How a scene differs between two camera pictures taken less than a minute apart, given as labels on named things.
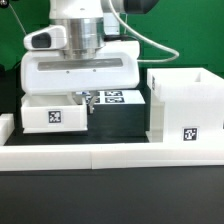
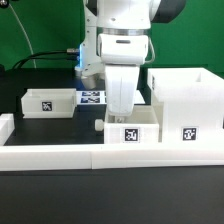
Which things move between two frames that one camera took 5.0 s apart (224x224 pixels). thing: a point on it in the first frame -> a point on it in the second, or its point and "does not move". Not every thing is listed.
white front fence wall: x=113 y=156 does not move
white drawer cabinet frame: x=186 y=105 does not move
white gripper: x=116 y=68 -> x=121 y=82
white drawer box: x=53 y=113 -> x=141 y=127
